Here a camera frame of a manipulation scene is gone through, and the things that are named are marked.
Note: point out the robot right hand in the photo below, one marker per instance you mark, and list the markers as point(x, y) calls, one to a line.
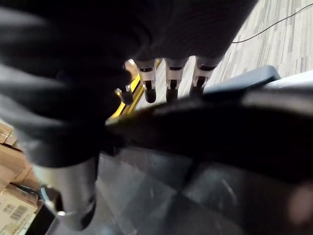
point(73, 61)

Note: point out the plain brown cardboard box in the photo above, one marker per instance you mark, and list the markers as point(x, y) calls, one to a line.
point(12, 164)
point(6, 134)

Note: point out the dark plastic box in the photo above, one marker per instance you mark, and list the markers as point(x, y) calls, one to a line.
point(151, 195)

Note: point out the cardboard box with barcode label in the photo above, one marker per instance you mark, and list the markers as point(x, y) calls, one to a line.
point(14, 210)

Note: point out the yellow shelf frame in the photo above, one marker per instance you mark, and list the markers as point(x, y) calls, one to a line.
point(135, 88)

